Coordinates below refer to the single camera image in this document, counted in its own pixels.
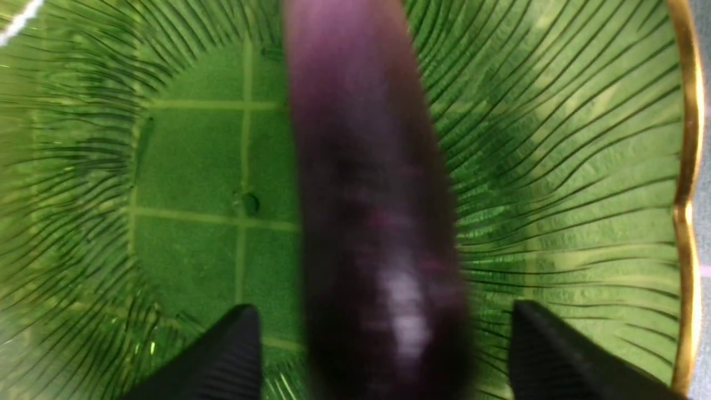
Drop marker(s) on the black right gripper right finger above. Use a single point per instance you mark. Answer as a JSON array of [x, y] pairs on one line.
[[549, 359]]

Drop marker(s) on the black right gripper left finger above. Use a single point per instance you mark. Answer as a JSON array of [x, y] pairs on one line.
[[223, 363]]

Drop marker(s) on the purple eggplant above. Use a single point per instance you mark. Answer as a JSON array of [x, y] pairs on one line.
[[386, 309]]

